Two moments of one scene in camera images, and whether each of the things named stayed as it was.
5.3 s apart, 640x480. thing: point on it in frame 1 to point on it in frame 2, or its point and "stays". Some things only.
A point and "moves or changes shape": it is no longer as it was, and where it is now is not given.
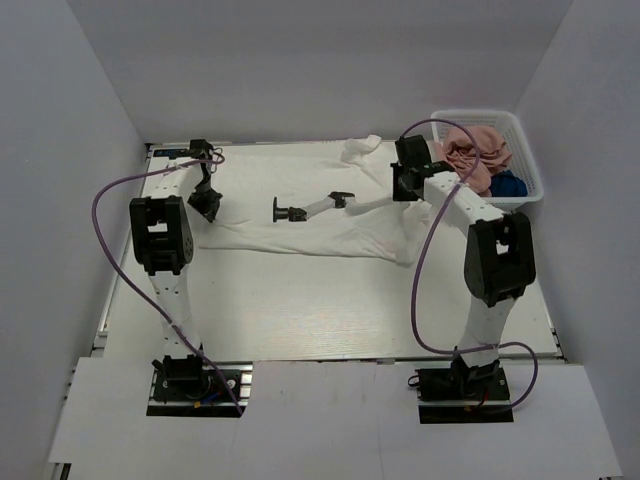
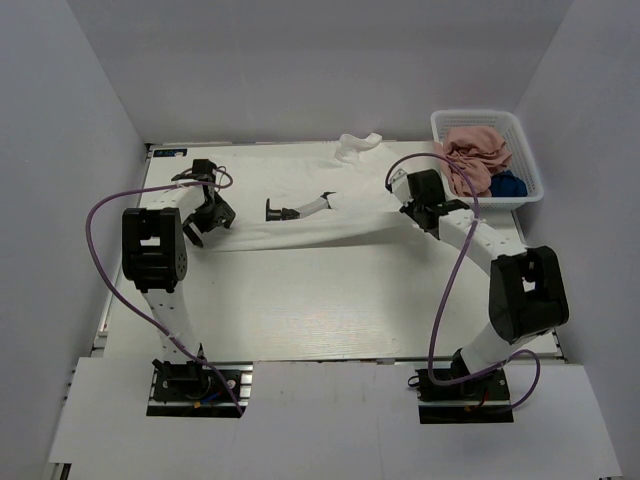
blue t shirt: [506, 184] stays
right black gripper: [400, 180] to [419, 212]
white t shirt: [374, 224] moves or changes shape
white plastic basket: [502, 122] stays
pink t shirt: [458, 149] stays
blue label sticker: [168, 152] stays
